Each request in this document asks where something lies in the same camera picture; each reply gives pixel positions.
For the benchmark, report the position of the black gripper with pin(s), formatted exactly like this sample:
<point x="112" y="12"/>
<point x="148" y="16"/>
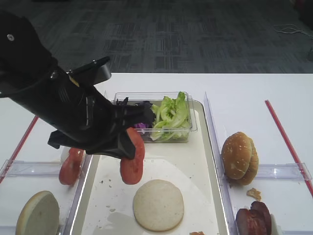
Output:
<point x="84" y="119"/>

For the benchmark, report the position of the tomato slice front pair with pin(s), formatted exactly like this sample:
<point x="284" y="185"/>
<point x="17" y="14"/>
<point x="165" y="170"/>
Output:
<point x="132" y="170"/>

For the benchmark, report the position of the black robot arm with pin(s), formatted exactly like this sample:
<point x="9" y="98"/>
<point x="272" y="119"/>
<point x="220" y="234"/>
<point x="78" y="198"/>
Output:
<point x="26" y="66"/>

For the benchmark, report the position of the green lettuce leaves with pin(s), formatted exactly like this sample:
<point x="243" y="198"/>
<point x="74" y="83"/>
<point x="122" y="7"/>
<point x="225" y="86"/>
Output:
<point x="172" y="120"/>

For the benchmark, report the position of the tomato slices remaining left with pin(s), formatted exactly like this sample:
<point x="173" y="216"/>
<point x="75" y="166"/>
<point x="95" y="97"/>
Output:
<point x="70" y="169"/>

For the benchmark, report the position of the dark red meat patty front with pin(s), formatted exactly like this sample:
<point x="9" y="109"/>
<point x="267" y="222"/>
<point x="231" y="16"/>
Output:
<point x="250" y="222"/>

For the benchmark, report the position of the dark red meat patty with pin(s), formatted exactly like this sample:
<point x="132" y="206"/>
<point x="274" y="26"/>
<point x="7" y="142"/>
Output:
<point x="262" y="208"/>
<point x="250" y="222"/>

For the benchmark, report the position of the dark red meat patty back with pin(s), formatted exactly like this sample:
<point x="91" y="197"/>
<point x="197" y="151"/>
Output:
<point x="262" y="208"/>

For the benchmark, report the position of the white cheese slice right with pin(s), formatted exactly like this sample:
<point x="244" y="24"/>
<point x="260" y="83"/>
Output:
<point x="275" y="228"/>

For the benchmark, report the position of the shredded purple cabbage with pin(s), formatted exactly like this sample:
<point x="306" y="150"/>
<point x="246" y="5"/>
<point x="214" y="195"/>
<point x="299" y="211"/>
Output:
<point x="139" y="126"/>

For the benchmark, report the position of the clear plastic salad container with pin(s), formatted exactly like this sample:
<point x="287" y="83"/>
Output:
<point x="156" y="98"/>

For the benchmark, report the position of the white onion piece left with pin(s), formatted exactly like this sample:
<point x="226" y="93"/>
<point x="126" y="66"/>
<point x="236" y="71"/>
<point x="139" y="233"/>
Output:
<point x="64" y="154"/>

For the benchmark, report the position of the cream rectangular serving tray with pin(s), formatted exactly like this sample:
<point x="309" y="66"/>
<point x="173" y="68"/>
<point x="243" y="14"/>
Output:
<point x="106" y="205"/>

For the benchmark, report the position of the round bun bottom on tray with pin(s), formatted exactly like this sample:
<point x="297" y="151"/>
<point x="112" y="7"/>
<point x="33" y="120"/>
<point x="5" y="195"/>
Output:
<point x="158" y="205"/>

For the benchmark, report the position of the left red strip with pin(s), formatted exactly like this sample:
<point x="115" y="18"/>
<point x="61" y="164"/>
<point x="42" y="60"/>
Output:
<point x="22" y="139"/>

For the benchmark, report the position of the red strip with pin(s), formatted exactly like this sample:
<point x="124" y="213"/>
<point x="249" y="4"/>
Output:
<point x="290" y="147"/>
<point x="22" y="139"/>

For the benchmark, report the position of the left clear acrylic divider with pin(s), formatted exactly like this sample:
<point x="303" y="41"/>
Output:
<point x="80" y="186"/>

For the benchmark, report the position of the clear acrylic divider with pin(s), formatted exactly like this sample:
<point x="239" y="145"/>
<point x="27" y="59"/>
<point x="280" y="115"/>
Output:
<point x="80" y="186"/>
<point x="223" y="184"/>

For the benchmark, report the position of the upper left acrylic holder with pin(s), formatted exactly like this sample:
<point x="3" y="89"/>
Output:
<point x="30" y="169"/>

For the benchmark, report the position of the acrylic holder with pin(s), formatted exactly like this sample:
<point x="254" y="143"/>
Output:
<point x="290" y="172"/>
<point x="30" y="169"/>

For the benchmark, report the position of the upright bun half left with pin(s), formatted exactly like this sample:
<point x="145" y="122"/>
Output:
<point x="39" y="216"/>

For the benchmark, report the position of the sesame burger bun front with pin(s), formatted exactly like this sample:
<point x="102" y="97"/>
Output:
<point x="236" y="155"/>

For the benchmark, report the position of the sesame burger bun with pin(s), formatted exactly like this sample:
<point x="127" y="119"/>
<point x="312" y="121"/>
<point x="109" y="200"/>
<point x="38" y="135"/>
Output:
<point x="253" y="166"/>
<point x="236" y="155"/>

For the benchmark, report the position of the sesame burger bun back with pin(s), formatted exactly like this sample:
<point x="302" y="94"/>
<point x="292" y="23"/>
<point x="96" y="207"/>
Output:
<point x="253" y="166"/>

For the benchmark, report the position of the right clear acrylic divider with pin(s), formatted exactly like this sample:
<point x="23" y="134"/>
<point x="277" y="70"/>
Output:
<point x="223" y="184"/>

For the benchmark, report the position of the fried crumb on table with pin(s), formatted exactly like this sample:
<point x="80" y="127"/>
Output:
<point x="254" y="193"/>

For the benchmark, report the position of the right red strip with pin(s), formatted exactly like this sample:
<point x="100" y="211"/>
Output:
<point x="290" y="147"/>

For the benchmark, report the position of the upper right acrylic holder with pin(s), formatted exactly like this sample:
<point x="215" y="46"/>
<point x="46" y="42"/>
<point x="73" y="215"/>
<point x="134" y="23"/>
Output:
<point x="290" y="172"/>

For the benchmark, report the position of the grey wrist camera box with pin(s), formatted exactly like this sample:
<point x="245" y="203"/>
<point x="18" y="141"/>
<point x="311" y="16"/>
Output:
<point x="90" y="74"/>

